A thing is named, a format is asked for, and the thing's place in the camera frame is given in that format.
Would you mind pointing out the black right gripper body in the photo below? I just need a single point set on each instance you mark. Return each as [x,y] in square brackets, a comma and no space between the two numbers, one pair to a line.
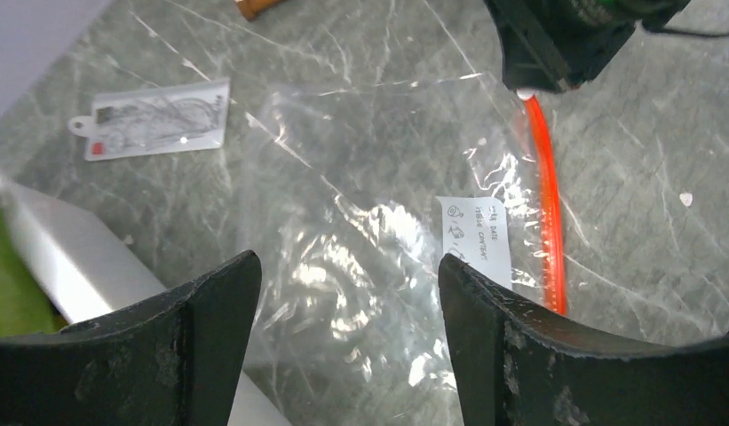
[557,46]

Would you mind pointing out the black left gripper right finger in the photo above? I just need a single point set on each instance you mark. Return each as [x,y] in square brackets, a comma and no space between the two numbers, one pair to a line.
[518,363]

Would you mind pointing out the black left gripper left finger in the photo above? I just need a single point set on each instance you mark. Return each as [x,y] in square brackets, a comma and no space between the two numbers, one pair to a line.
[172,359]

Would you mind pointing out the green romaine lettuce leaf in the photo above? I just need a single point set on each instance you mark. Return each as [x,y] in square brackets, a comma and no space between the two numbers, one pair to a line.
[24,307]

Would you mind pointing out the clear zip top bag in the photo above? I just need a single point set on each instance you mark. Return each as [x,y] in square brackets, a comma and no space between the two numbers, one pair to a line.
[350,198]

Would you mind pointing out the white plastic bin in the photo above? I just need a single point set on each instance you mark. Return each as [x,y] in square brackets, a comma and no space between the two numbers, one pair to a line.
[82,266]

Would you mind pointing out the packaged protractor ruler set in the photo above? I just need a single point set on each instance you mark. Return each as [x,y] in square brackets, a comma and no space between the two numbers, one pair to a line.
[168,120]

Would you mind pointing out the wooden desk shelf rack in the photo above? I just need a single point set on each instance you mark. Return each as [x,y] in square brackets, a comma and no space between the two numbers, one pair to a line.
[250,9]

